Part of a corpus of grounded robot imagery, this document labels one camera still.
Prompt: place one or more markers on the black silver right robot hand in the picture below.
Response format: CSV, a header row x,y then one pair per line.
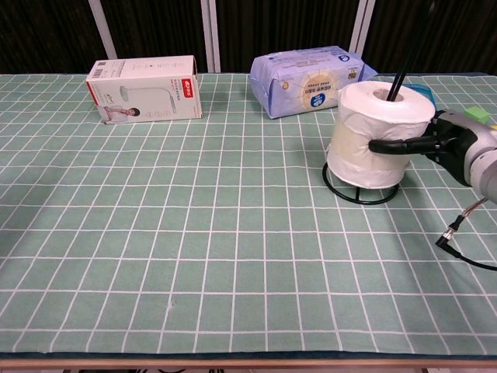
x,y
450,143

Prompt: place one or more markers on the white toilet paper roll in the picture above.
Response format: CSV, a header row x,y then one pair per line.
x,y
372,116

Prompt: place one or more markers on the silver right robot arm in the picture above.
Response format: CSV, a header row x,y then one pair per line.
x,y
485,175

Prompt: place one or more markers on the green cube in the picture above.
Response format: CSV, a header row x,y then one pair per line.
x,y
477,113

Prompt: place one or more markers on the teal flat packet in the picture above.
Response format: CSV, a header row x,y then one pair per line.
x,y
425,93

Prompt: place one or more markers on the blue wet wipes pack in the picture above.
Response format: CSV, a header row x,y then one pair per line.
x,y
303,77

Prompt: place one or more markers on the green white grid tablecloth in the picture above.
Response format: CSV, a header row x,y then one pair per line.
x,y
194,233

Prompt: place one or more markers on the white desk lamp box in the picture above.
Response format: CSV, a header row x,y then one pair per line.
x,y
147,89

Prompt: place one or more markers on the black partition panel white frame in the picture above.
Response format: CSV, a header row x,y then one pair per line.
x,y
42,35
283,23
155,27
450,35

